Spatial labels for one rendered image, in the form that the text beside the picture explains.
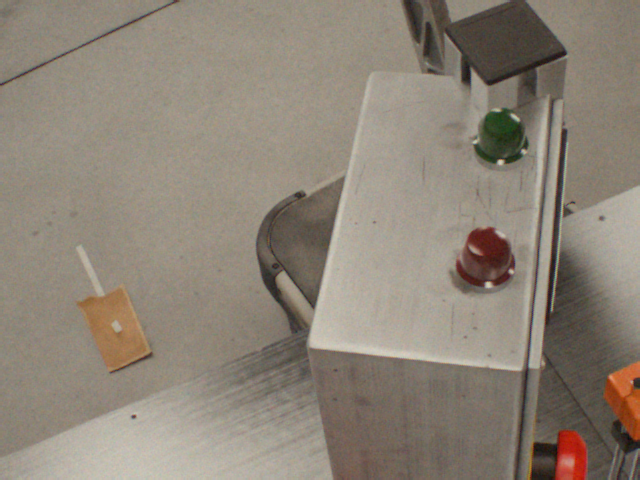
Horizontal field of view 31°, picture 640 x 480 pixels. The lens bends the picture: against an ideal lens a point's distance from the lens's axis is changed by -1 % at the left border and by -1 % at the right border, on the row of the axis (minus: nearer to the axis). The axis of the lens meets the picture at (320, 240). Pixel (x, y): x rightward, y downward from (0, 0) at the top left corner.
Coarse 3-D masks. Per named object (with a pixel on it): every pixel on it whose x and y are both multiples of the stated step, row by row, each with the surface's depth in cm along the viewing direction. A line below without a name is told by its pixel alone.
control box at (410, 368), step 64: (384, 128) 56; (448, 128) 56; (384, 192) 54; (448, 192) 54; (512, 192) 53; (384, 256) 52; (448, 256) 51; (320, 320) 50; (384, 320) 50; (448, 320) 49; (512, 320) 49; (320, 384) 51; (384, 384) 50; (448, 384) 49; (512, 384) 48; (384, 448) 55; (448, 448) 54; (512, 448) 53
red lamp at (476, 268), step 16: (464, 240) 50; (480, 240) 49; (496, 240) 49; (464, 256) 49; (480, 256) 49; (496, 256) 49; (512, 256) 50; (464, 272) 50; (480, 272) 49; (496, 272) 49; (512, 272) 50; (480, 288) 50; (496, 288) 50
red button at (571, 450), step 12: (564, 432) 60; (576, 432) 61; (540, 444) 61; (552, 444) 61; (564, 444) 60; (576, 444) 60; (540, 456) 60; (552, 456) 60; (564, 456) 59; (576, 456) 59; (540, 468) 60; (552, 468) 60; (564, 468) 59; (576, 468) 59
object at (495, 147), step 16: (496, 112) 53; (512, 112) 53; (480, 128) 53; (496, 128) 53; (512, 128) 53; (480, 144) 54; (496, 144) 53; (512, 144) 53; (528, 144) 54; (480, 160) 54; (496, 160) 54; (512, 160) 54
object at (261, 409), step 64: (576, 256) 129; (576, 320) 124; (192, 384) 124; (256, 384) 123; (576, 384) 119; (64, 448) 121; (128, 448) 120; (192, 448) 119; (256, 448) 119; (320, 448) 118
